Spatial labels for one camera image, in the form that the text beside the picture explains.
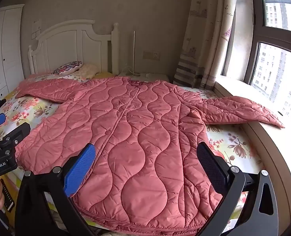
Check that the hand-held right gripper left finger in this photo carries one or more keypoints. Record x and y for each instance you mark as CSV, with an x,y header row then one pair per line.
x,y
80,169

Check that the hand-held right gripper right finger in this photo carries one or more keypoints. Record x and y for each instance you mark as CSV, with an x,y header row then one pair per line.
x,y
209,167

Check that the pink quilted jacket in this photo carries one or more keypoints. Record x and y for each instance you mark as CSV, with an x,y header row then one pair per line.
x,y
135,140

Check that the floral bed sheet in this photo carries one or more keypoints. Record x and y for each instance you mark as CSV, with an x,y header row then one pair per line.
x,y
25,108

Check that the white wardrobe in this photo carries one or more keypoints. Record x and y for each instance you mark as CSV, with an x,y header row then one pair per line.
x,y
3,54

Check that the beige windowsill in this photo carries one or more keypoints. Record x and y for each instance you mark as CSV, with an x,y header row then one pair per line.
x,y
278,152

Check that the purple patterned pillow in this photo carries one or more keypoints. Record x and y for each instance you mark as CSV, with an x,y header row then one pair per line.
x,y
66,68

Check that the beige pillow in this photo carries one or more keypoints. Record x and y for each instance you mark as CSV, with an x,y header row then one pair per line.
x,y
87,70

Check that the white wooden headboard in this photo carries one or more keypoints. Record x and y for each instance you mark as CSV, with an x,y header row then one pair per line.
x,y
62,49

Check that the white nightstand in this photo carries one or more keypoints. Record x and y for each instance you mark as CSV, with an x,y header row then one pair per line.
x,y
157,76

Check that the dark framed window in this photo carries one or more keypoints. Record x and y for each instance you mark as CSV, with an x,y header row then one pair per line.
x,y
278,73

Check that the beige printed curtain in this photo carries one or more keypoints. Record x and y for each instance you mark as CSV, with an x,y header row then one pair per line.
x,y
204,41

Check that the wall socket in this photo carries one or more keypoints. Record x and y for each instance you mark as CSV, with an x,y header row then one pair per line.
x,y
151,55

